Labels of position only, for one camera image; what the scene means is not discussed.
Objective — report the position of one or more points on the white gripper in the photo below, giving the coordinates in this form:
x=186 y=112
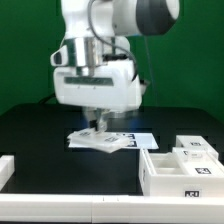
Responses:
x=82 y=78

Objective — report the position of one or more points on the white door panel with handle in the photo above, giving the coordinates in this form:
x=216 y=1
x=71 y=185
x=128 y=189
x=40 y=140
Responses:
x=108 y=142

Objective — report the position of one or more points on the white cabinet body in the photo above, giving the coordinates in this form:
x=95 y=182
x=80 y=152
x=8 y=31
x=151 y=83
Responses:
x=161 y=176

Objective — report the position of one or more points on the small white panel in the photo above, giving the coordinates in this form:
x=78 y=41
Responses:
x=199 y=163

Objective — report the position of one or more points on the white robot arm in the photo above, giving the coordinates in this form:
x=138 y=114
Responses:
x=111 y=22

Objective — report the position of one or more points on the white marker base sheet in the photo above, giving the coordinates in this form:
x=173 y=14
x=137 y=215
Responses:
x=137 y=140

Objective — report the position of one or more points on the white closed box part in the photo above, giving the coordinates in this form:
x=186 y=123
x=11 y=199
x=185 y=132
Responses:
x=196 y=142

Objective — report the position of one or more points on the white left fence block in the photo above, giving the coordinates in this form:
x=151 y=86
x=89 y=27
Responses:
x=7 y=169

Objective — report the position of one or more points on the white front fence rail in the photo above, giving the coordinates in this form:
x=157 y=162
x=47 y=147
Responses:
x=110 y=209

